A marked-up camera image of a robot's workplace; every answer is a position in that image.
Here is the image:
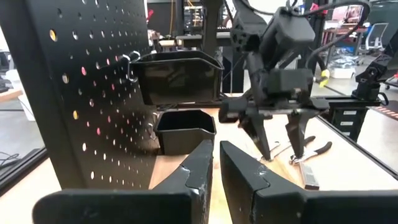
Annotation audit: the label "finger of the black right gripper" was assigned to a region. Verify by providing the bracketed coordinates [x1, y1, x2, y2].
[238, 113, 274, 161]
[285, 111, 318, 159]

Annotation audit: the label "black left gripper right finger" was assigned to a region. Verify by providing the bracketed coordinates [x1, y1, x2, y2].
[220, 140, 398, 224]

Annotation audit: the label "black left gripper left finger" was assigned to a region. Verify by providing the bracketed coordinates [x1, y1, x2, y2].
[32, 139, 215, 224]

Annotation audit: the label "silver combination wrench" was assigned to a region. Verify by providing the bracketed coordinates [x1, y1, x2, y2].
[269, 140, 282, 155]
[273, 142, 295, 161]

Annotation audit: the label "pliers with black handles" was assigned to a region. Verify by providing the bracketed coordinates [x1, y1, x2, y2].
[289, 136, 333, 166]

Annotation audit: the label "small grey metal tool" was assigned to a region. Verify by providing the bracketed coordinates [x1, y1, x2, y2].
[298, 161, 321, 191]

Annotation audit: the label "black metal peg board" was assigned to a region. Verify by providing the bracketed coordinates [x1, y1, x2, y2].
[0, 0, 161, 190]

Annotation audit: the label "black storage cart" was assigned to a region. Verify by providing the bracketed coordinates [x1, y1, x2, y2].
[328, 105, 371, 142]

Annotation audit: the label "small black plastic bin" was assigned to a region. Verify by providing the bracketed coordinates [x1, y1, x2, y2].
[154, 109, 217, 156]

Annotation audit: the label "large black plastic bin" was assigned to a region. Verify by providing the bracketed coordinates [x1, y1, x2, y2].
[129, 50, 224, 106]

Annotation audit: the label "white mesh office chair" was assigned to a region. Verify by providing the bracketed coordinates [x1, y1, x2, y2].
[365, 22, 389, 52]

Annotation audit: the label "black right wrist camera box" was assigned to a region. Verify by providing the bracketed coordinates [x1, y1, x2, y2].
[266, 68, 314, 95]

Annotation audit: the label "yellow cable label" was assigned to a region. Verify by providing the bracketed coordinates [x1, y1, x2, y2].
[319, 68, 331, 88]

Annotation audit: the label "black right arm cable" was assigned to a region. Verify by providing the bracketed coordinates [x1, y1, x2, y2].
[289, 0, 373, 71]

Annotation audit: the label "silver wire peg hook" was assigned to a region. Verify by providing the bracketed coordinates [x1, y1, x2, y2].
[119, 50, 141, 84]

